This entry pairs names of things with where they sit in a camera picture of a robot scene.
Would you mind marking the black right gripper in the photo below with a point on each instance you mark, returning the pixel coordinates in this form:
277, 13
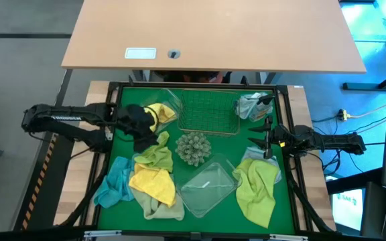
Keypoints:
275, 137

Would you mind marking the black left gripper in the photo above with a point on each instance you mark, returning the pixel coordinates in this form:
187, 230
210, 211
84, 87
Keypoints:
132, 120

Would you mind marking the white teal-edged towel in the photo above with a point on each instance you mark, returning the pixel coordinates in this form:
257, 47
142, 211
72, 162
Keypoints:
251, 154

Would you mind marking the yellow microfiber towel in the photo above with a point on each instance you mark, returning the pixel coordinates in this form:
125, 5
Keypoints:
164, 112
154, 184

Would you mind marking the small lime green microfiber towel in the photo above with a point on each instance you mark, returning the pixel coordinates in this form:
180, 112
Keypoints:
157, 155

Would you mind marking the large lime green microfiber towel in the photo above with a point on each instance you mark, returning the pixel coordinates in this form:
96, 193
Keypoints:
256, 190

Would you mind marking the light blue microfiber towel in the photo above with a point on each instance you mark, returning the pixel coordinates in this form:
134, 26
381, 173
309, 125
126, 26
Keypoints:
114, 184

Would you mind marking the pale green teal-edged towel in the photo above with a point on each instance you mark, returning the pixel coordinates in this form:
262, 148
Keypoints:
159, 211

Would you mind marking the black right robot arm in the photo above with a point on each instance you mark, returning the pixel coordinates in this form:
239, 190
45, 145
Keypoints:
330, 142

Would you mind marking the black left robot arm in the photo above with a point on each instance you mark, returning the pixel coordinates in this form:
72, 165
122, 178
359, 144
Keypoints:
62, 117

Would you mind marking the pale blue crumpled towel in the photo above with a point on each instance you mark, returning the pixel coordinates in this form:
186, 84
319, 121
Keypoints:
245, 107

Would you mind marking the spray bottle with orange label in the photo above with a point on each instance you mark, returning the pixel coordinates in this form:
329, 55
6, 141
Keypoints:
262, 111

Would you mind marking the green table mat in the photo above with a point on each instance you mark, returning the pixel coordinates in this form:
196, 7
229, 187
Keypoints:
226, 145

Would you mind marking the small clear plastic bin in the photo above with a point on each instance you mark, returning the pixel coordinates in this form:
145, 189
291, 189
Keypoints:
173, 100

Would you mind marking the artificial green succulent plant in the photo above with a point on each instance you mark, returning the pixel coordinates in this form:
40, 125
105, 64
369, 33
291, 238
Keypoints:
193, 149

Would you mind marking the large clear plastic bin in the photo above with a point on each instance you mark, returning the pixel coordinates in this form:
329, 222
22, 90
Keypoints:
209, 187

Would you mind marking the person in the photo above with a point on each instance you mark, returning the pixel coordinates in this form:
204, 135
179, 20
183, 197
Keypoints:
206, 77

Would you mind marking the grey desk grommet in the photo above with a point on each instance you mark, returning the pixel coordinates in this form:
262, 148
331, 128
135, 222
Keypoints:
174, 54

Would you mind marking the yellow power strip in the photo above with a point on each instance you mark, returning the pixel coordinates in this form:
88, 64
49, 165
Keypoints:
344, 115

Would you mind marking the light wooden desk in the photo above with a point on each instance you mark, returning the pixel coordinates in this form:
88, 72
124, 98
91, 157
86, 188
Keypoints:
213, 33

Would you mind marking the lit display screen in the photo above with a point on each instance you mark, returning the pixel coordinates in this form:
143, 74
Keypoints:
347, 207

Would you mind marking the black side desk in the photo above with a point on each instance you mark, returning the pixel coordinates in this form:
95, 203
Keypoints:
372, 207

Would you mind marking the black aluminium table frame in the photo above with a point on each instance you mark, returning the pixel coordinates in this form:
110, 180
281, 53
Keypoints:
196, 84

